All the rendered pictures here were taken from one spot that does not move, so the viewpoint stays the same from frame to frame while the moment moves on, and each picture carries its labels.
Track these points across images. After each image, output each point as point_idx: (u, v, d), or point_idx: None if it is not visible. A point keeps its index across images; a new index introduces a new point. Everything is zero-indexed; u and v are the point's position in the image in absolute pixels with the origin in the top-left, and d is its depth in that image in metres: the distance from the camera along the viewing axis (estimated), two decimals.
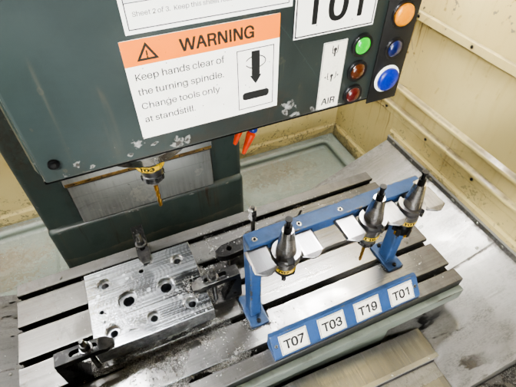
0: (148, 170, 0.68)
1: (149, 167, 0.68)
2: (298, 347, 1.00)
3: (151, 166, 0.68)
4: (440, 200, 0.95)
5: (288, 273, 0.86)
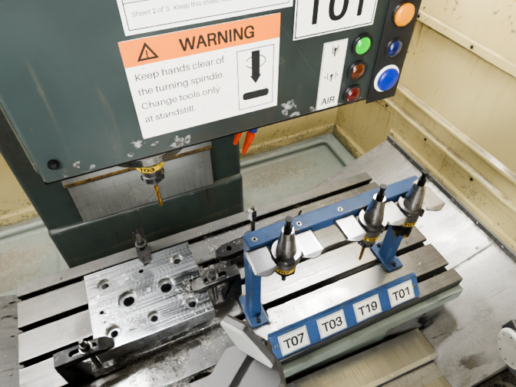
0: (148, 170, 0.68)
1: (149, 167, 0.68)
2: (298, 347, 1.00)
3: (151, 166, 0.68)
4: (440, 200, 0.95)
5: (288, 273, 0.86)
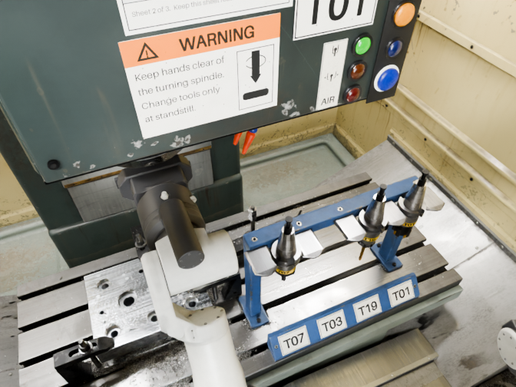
0: None
1: None
2: (298, 347, 1.00)
3: None
4: (440, 200, 0.95)
5: (288, 273, 0.86)
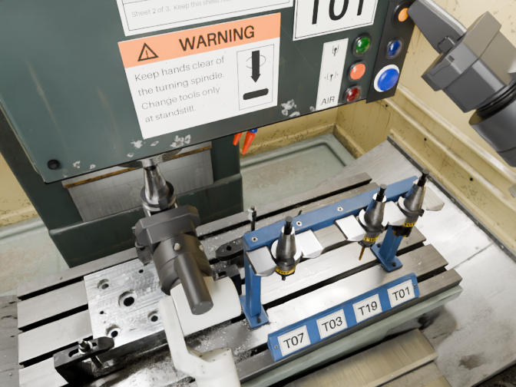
0: None
1: None
2: (298, 347, 1.00)
3: None
4: (440, 200, 0.95)
5: (288, 273, 0.86)
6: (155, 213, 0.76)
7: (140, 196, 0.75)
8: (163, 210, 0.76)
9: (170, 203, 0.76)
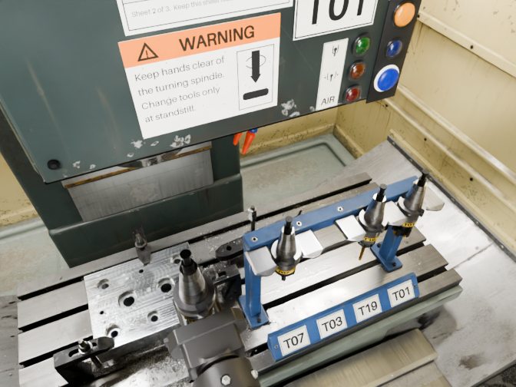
0: (197, 321, 0.62)
1: (199, 319, 0.62)
2: (298, 347, 1.00)
3: (201, 317, 0.62)
4: (440, 200, 0.95)
5: (288, 273, 0.86)
6: None
7: (173, 299, 0.60)
8: (200, 313, 0.61)
9: (210, 305, 0.61)
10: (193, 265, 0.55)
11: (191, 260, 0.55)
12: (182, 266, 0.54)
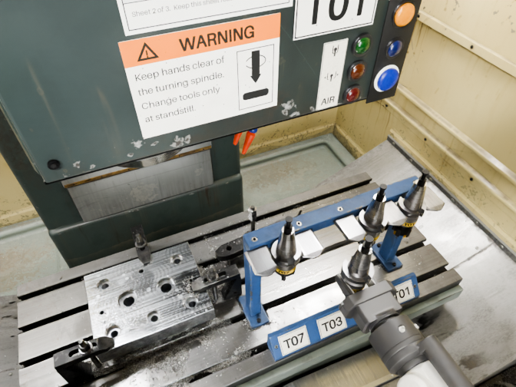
0: (357, 290, 0.82)
1: (358, 289, 0.82)
2: (298, 347, 1.00)
3: (361, 288, 0.82)
4: (440, 200, 0.95)
5: (288, 273, 0.86)
6: (354, 287, 0.81)
7: (345, 273, 0.80)
8: (362, 284, 0.81)
9: (370, 279, 0.81)
10: (371, 247, 0.75)
11: (369, 243, 0.75)
12: (363, 248, 0.74)
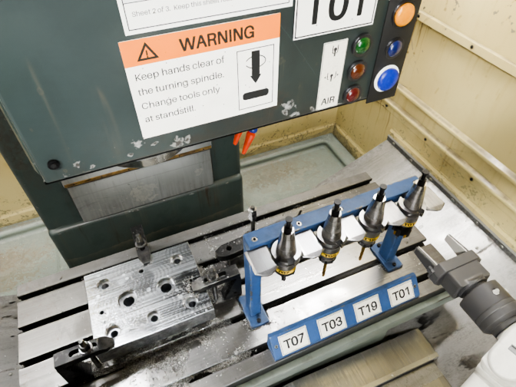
0: (332, 256, 0.89)
1: (333, 253, 0.88)
2: (298, 347, 1.00)
3: (335, 253, 0.88)
4: (440, 200, 0.95)
5: (288, 273, 0.86)
6: (328, 252, 0.88)
7: (319, 238, 0.86)
8: (335, 249, 0.87)
9: (342, 243, 0.87)
10: (340, 210, 0.82)
11: (339, 207, 0.81)
12: (332, 211, 0.81)
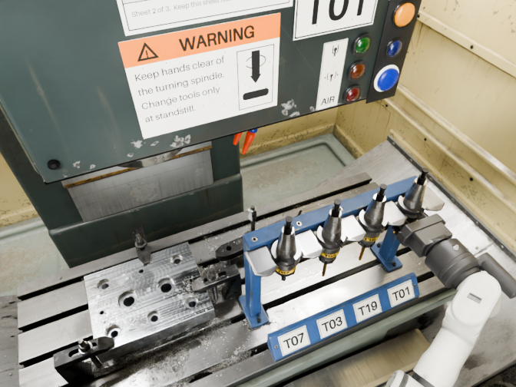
0: (332, 256, 0.89)
1: (333, 253, 0.88)
2: (298, 347, 1.00)
3: (335, 253, 0.88)
4: (440, 200, 0.95)
5: (288, 273, 0.86)
6: (328, 252, 0.88)
7: (319, 238, 0.86)
8: (335, 249, 0.87)
9: (342, 243, 0.87)
10: (340, 210, 0.82)
11: (339, 207, 0.81)
12: (332, 211, 0.81)
